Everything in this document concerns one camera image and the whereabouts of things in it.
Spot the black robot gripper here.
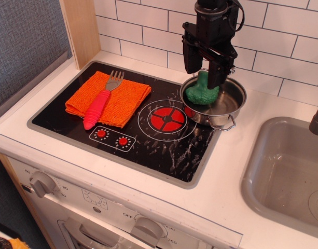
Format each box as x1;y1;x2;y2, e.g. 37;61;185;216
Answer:
182;7;238;89

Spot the green toy broccoli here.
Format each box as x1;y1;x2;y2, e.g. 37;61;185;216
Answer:
185;71;219;105

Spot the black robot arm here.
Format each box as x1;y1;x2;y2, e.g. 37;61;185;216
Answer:
182;0;245;89

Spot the stainless steel pot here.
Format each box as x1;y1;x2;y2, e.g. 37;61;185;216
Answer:
179;68;247;131

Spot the orange folded cloth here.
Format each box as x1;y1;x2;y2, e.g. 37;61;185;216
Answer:
65;71;151;128

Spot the black toy stove top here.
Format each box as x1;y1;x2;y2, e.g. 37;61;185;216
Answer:
27;62;220;188

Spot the grey plastic sink basin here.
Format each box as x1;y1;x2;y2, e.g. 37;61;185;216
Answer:
241;117;318;238

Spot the grey right oven knob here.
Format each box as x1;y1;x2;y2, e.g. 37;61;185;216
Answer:
130;217;163;248

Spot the grey oven knob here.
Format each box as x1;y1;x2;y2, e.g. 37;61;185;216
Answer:
30;171;56;198
130;217;163;248

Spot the white toy oven front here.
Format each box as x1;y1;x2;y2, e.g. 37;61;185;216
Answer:
9;159;242;248

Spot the grey left oven knob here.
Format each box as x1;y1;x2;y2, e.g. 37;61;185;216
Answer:
30;171;56;198

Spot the orange yellow plush object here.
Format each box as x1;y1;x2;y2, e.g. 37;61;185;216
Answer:
4;239;30;249

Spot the fork with pink handle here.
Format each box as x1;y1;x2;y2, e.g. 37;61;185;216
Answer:
83;71;125;130

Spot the light wooden side post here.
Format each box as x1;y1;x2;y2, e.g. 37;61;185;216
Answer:
60;0;101;70

